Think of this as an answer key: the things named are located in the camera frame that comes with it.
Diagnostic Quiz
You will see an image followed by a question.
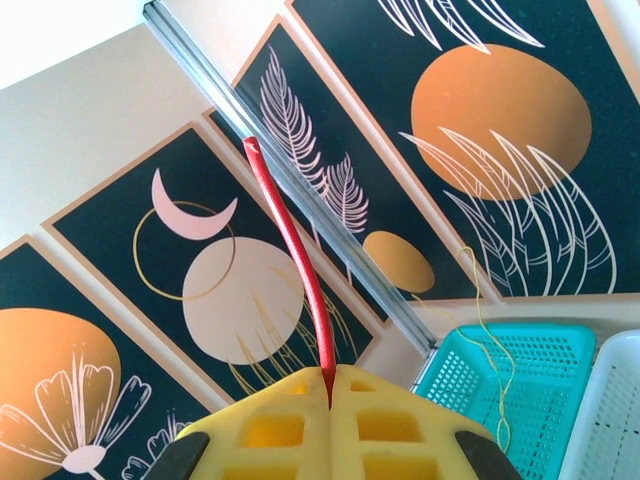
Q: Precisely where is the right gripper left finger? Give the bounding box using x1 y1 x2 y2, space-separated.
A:
149 367 334 480

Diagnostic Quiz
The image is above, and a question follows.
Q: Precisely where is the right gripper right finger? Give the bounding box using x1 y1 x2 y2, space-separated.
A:
330 363 524 480

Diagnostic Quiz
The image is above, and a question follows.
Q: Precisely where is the red cable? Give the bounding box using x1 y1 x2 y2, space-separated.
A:
242 135 339 406

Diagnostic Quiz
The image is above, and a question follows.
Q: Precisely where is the yellow cable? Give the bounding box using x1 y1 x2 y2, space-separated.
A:
414 246 517 451

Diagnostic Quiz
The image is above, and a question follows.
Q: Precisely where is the teal plastic basket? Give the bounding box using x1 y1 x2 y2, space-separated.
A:
409 322 599 480

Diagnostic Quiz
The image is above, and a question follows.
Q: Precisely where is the white plastic basket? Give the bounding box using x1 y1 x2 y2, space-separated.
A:
557 329 640 480

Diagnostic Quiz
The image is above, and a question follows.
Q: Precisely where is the aluminium corner post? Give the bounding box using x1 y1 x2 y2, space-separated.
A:
142 0 451 356

